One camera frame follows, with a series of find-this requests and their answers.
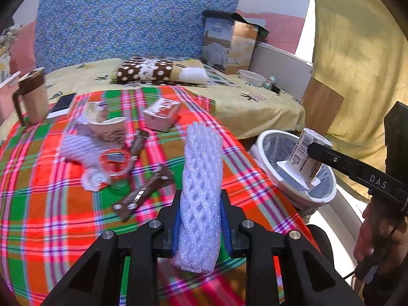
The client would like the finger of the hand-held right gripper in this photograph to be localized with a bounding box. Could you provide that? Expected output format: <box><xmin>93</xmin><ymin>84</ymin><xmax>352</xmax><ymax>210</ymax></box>
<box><xmin>308</xmin><ymin>142</ymin><xmax>362</xmax><ymax>184</ymax></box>

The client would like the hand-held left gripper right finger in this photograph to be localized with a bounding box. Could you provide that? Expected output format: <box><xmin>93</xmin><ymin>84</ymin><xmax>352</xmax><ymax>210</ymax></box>
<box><xmin>220</xmin><ymin>189</ymin><xmax>364</xmax><ymax>306</ymax></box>

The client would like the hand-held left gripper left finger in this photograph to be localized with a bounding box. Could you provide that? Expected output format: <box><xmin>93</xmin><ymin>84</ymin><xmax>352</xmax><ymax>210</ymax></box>
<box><xmin>41</xmin><ymin>190</ymin><xmax>183</xmax><ymax>306</ymax></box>

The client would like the white foam fruit net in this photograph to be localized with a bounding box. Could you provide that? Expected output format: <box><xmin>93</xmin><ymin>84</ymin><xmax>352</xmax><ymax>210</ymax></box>
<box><xmin>172</xmin><ymin>122</ymin><xmax>224</xmax><ymax>274</ymax></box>
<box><xmin>59</xmin><ymin>133</ymin><xmax>106</xmax><ymax>166</ymax></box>

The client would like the white trash bin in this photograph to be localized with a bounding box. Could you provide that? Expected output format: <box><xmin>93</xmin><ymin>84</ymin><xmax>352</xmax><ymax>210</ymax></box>
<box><xmin>249</xmin><ymin>130</ymin><xmax>337</xmax><ymax>217</ymax></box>

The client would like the crushed printed paper cup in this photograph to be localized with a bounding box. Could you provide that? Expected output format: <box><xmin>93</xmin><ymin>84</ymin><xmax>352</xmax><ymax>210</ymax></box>
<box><xmin>76</xmin><ymin>117</ymin><xmax>126</xmax><ymax>145</ymax></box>

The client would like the person's right hand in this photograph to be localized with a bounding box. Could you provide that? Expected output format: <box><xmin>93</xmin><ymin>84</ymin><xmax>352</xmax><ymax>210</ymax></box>
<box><xmin>354</xmin><ymin>202</ymin><xmax>375</xmax><ymax>262</ymax></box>

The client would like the wooden board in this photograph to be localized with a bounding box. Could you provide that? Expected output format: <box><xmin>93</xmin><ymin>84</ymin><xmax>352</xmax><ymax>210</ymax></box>
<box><xmin>301</xmin><ymin>78</ymin><xmax>345</xmax><ymax>137</ymax></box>

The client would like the yellow printed bedsheet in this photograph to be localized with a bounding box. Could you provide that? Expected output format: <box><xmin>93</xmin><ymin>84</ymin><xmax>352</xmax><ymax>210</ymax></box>
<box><xmin>0</xmin><ymin>56</ymin><xmax>307</xmax><ymax>141</ymax></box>

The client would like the clear plastic cup red rim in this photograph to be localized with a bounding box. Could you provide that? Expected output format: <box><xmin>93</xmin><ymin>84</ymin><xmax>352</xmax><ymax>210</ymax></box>
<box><xmin>97</xmin><ymin>149</ymin><xmax>138</xmax><ymax>179</ymax></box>

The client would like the white plastic lid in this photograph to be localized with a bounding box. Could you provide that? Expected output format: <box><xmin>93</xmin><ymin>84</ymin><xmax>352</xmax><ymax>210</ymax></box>
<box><xmin>80</xmin><ymin>169</ymin><xmax>112</xmax><ymax>192</ymax></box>

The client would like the white panel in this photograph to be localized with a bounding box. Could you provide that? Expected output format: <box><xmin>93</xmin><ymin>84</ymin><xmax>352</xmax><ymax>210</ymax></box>
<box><xmin>250</xmin><ymin>41</ymin><xmax>314</xmax><ymax>103</ymax></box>

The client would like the yellow curtain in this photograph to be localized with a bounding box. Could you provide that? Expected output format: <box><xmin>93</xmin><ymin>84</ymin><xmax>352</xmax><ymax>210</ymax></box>
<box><xmin>308</xmin><ymin>0</ymin><xmax>408</xmax><ymax>198</ymax></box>

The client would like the white bowl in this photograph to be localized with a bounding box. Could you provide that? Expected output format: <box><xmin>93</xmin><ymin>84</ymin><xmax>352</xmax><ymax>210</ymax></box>
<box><xmin>238</xmin><ymin>69</ymin><xmax>266</xmax><ymax>87</ymax></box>

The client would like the red drink carton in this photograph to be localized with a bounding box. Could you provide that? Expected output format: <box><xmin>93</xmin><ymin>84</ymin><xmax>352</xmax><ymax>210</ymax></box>
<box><xmin>142</xmin><ymin>98</ymin><xmax>181</xmax><ymax>132</ymax></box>

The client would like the plaid blanket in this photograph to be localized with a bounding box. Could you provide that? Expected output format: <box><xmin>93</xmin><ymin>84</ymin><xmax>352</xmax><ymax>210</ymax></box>
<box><xmin>0</xmin><ymin>87</ymin><xmax>319</xmax><ymax>306</ymax></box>

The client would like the brown polka dot pillow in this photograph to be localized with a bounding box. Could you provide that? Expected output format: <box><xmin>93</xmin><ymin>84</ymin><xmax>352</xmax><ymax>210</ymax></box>
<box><xmin>110</xmin><ymin>56</ymin><xmax>209</xmax><ymax>87</ymax></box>

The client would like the smartphone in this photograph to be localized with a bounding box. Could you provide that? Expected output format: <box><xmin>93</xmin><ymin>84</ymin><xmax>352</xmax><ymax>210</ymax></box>
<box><xmin>46</xmin><ymin>92</ymin><xmax>79</xmax><ymax>122</ymax></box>

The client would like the brown lidded mug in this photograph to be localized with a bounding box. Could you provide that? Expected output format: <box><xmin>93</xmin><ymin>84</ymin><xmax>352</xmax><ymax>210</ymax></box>
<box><xmin>13</xmin><ymin>67</ymin><xmax>49</xmax><ymax>126</ymax></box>

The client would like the blue floral headboard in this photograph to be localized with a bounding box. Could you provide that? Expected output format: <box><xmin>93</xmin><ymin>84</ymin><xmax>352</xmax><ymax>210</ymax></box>
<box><xmin>34</xmin><ymin>0</ymin><xmax>239</xmax><ymax>75</ymax></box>

